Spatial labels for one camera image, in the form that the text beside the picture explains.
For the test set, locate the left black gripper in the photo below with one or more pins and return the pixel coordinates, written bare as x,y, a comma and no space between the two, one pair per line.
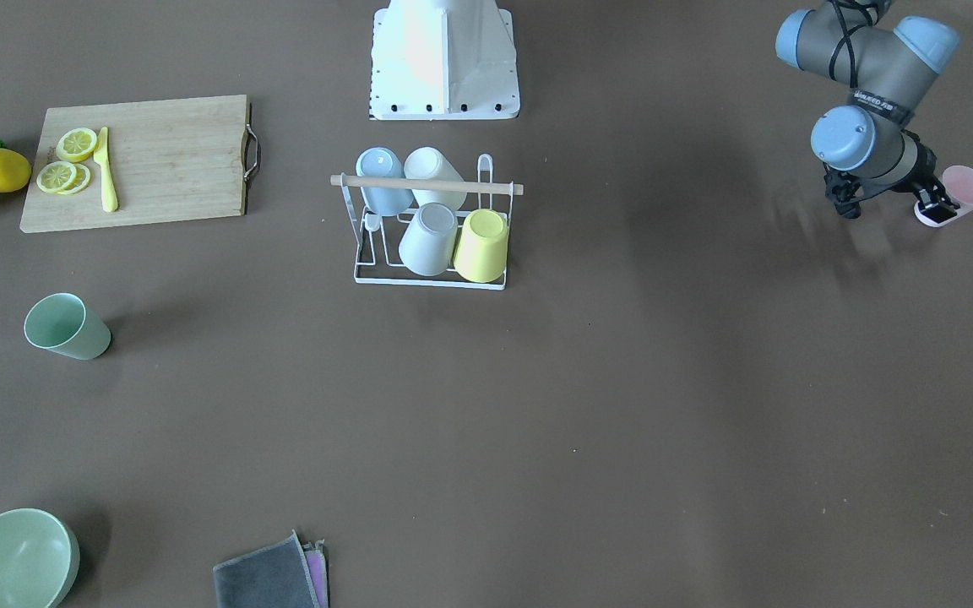
923,168

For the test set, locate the pink cup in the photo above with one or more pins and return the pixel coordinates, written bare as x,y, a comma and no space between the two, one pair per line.
958,182

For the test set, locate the green cup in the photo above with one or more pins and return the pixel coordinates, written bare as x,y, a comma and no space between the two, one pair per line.
62,323

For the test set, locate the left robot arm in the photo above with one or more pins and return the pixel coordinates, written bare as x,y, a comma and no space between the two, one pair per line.
865,145

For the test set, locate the yellow cup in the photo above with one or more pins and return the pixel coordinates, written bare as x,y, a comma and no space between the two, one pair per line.
481,254

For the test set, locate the grey cup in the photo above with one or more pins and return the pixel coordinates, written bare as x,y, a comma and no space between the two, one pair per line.
428,243

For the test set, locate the white cup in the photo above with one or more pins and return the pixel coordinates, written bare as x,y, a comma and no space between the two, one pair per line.
429,164

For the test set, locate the light blue cup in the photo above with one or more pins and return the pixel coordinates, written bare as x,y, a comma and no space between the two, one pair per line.
383,201

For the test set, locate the purple cloth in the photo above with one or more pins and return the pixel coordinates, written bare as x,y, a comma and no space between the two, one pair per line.
317,566

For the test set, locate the wooden cutting board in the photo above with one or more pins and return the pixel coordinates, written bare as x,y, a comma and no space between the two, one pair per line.
171,160

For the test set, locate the grey folded cloth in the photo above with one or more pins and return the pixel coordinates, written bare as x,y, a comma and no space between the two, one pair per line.
275,576

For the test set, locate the yellow plastic knife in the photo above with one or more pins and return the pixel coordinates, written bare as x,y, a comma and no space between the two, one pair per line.
102,158

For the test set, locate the lemon slice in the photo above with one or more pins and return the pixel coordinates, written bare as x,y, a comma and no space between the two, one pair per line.
57,177
80,182
77,145

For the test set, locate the lemon slice upper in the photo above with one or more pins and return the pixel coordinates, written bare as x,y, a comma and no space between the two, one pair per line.
77,145

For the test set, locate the lemon slice lower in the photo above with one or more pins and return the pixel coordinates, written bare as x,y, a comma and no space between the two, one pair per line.
57,177

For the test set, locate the green bowl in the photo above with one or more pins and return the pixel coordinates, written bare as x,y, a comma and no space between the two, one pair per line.
39,559

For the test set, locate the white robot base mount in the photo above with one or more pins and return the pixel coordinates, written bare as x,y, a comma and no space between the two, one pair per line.
443,61

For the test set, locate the white wire cup rack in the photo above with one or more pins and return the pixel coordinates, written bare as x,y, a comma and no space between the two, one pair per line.
377,259

